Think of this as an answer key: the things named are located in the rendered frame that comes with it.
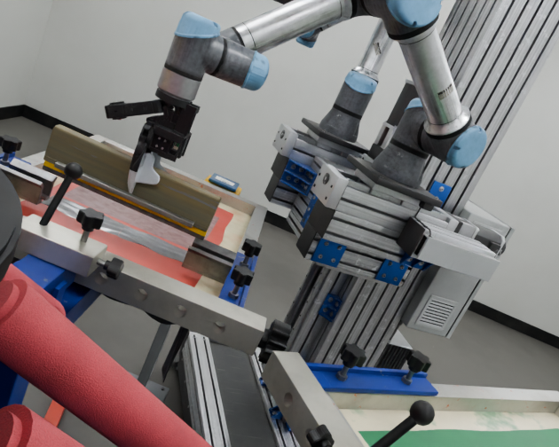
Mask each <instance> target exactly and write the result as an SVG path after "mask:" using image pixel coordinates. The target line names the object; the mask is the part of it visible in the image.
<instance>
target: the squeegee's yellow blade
mask: <svg viewBox="0 0 559 447"><path fill-rule="evenodd" d="M43 165H44V166H46V167H49V168H51V169H54V170H57V171H58V172H60V173H62V174H65V173H64V171H62V170H60V169H57V168H55V167H54V164H52V163H50V162H48V161H44V164H43ZM76 180H78V181H80V182H83V183H85V184H87V185H90V186H92V187H94V188H96V189H99V190H100V191H102V192H106V193H108V194H110V195H112V196H115V197H116V198H118V199H120V200H124V201H126V202H128V203H130V204H132V205H134V206H136V207H139V208H142V209H144V210H146V211H148V212H150V213H152V214H154V215H157V216H159V217H161V218H164V219H166V220H168V221H170V222H172V223H174V224H177V225H180V226H182V227H184V228H186V229H188V230H190V231H193V232H196V233H198V234H200V235H201V236H204V237H205V236H206V233H207V231H202V230H200V229H198V228H195V227H192V228H190V227H188V226H185V225H183V224H181V223H178V222H176V221H174V220H172V219H169V218H167V217H166V216H162V215H160V214H158V213H156V212H153V211H152V210H150V209H148V208H144V207H142V206H140V205H138V204H136V203H134V202H132V201H129V200H126V199H124V198H123V197H120V196H118V195H116V194H114V193H111V192H109V191H107V190H104V189H102V188H100V187H98V186H96V185H94V184H91V183H88V182H86V181H84V180H82V179H80V178H78V179H76Z"/></svg>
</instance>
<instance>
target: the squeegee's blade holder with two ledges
mask: <svg viewBox="0 0 559 447"><path fill-rule="evenodd" d="M65 166H66V164H64V163H61V162H59V161H57V162H55V165H54V167H55V168H57V169H60V170H62V171H64V167H65ZM80 179H82V180H84V181H86V182H88V183H91V184H94V185H96V186H98V187H100V188H102V189H104V190H107V191H109V192H111V193H114V194H116V195H118V196H120V197H123V198H124V199H126V200H129V201H132V202H134V203H136V204H138V205H140V206H142V207H144V208H148V209H150V210H152V211H153V212H156V213H158V214H160V215H162V216H166V217H167V218H169V219H172V220H174V221H176V222H178V223H181V224H183V225H185V226H188V227H190V228H192V227H193V224H194V222H193V221H191V220H189V219H186V218H184V217H182V216H179V215H177V214H175V213H173V212H170V211H168V210H167V209H165V208H161V207H159V206H157V205H155V204H153V203H151V202H149V201H147V200H143V199H141V198H139V197H137V196H135V195H133V194H131V193H128V192H125V191H124V190H121V189H119V188H117V187H115V186H113V185H110V184H108V183H106V182H103V181H101V180H99V179H97V178H95V177H93V176H90V175H87V174H85V173H83V174H82V176H81V177H80Z"/></svg>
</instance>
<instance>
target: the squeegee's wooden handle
mask: <svg viewBox="0 0 559 447"><path fill-rule="evenodd" d="M43 159H44V160H45V161H48V162H50V163H52V164H54V165H55V162H57V161H59V162H61V163H64V164H66V165H67V164H68V163H70V162H76V163H78V164H80V165H81V166H82V169H83V173H85V174H87V175H90V176H93V177H95V178H97V179H99V180H101V181H103V182H106V183H108V184H110V185H113V186H115V187H117V188H119V189H121V190H124V191H125V192H129V188H128V177H129V172H130V164H131V161H132V157H131V156H129V155H128V154H126V153H122V152H120V151H118V150H116V149H114V148H112V147H110V146H108V145H104V144H102V143H100V142H99V141H97V140H94V139H92V138H90V137H87V136H85V135H83V134H81V133H79V132H76V131H74V130H72V129H70V128H67V127H65V126H63V125H61V124H59V125H56V126H55V127H54V128H53V129H52V132H51V137H50V140H49V143H48V145H47V148H46V151H45V155H44V157H43ZM154 170H155V172H156V173H157V174H158V175H159V176H160V181H159V183H158V184H142V183H136V185H135V188H134V190H133V193H132V194H133V195H135V196H137V197H139V198H141V199H143V200H147V201H149V202H151V203H153V204H155V205H157V206H159V207H161V208H165V209H167V210H168V211H170V212H173V213H175V214H177V215H179V216H182V217H184V218H186V219H189V220H191V221H193V222H194V224H193V227H195V228H198V229H200V230H202V231H207V230H208V228H209V226H210V224H211V222H212V220H213V217H214V215H215V213H216V211H217V208H218V206H219V203H220V201H221V197H220V196H218V195H216V194H214V193H212V192H209V191H207V190H204V189H202V188H200V187H199V186H196V185H194V184H191V183H189V182H186V181H185V180H183V179H181V178H179V177H176V176H173V175H171V174H169V173H167V172H165V171H163V170H161V169H158V168H156V167H154Z"/></svg>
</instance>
